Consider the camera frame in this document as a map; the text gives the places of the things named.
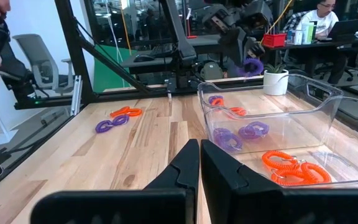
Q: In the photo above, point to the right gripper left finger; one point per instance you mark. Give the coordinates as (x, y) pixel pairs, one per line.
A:
(120, 207)

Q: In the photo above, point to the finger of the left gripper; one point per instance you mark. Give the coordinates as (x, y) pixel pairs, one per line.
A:
(255, 48)
(235, 46)

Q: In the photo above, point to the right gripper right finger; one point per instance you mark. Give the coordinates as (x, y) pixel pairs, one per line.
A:
(259, 208)

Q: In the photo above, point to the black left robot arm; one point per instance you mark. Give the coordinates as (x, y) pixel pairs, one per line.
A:
(182, 43)

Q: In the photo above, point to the red box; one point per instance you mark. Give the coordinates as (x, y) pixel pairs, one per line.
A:
(274, 40)

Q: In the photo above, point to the grey-green backpack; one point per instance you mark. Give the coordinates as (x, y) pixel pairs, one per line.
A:
(211, 71)

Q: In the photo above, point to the white potted plant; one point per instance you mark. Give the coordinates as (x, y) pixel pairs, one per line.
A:
(275, 84)

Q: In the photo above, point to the person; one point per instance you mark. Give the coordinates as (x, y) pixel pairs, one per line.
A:
(322, 21)

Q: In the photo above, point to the black keyboard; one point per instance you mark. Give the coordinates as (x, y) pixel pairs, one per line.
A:
(162, 51)

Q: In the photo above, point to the clear plastic bin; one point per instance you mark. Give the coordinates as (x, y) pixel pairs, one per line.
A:
(291, 133)
(353, 155)

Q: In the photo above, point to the black computer mouse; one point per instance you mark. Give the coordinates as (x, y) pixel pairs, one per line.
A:
(144, 58)

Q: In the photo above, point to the black laptop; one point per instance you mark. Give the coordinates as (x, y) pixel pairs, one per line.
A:
(346, 29)

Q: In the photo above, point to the grey desk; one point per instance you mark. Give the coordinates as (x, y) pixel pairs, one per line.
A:
(141, 65)

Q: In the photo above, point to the green board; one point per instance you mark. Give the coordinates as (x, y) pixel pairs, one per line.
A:
(110, 74)

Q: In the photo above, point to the grey office chair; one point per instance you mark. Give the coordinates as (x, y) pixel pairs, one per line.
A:
(39, 59)

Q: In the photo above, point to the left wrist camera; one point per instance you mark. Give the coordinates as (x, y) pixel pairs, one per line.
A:
(214, 18)

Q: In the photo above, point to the silver aluminium rail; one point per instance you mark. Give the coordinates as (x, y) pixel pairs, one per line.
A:
(76, 96)

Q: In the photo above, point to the black aluminium rig frame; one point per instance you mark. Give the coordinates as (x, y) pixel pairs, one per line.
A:
(73, 46)

